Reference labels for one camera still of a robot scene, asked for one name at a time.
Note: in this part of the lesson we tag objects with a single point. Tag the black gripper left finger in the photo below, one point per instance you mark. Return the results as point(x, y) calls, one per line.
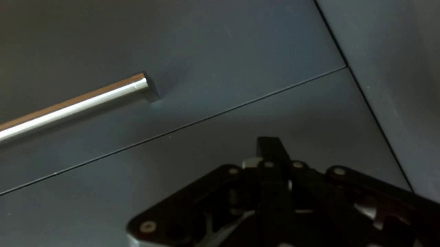
point(197, 213)

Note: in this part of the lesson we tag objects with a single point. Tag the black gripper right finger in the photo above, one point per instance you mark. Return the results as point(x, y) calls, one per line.
point(348, 213)

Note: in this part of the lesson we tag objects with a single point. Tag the shallow dark grey drawer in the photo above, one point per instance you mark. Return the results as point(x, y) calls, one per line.
point(138, 183)

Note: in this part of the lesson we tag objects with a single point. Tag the dark grey side panel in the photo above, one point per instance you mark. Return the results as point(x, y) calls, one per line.
point(394, 69)

